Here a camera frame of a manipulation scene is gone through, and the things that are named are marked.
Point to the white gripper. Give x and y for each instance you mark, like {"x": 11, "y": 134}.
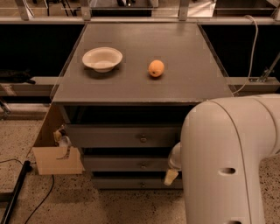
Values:
{"x": 175, "y": 157}

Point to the grey drawer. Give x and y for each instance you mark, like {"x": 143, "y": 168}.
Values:
{"x": 124, "y": 164}
{"x": 135, "y": 183}
{"x": 127, "y": 136}

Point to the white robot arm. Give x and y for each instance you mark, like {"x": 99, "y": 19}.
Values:
{"x": 222, "y": 143}

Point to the grey bottom drawer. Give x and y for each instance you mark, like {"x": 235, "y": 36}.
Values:
{"x": 135, "y": 183}

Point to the grey drawer cabinet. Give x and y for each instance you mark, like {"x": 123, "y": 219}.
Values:
{"x": 128, "y": 95}

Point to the grey top drawer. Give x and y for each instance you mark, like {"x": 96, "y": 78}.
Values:
{"x": 127, "y": 136}

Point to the orange fruit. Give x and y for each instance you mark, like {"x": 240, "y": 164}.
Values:
{"x": 156, "y": 68}

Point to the crumpled items in box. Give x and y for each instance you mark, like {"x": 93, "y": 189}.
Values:
{"x": 61, "y": 138}

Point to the cardboard box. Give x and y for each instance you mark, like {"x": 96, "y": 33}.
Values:
{"x": 50, "y": 158}

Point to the white bowl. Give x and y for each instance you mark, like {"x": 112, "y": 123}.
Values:
{"x": 102, "y": 59}

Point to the metal clamp stand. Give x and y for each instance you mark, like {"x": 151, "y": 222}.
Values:
{"x": 267, "y": 71}

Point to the black bar on floor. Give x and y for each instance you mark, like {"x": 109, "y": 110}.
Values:
{"x": 11, "y": 197}

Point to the black object on rail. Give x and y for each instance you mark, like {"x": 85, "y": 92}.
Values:
{"x": 14, "y": 76}

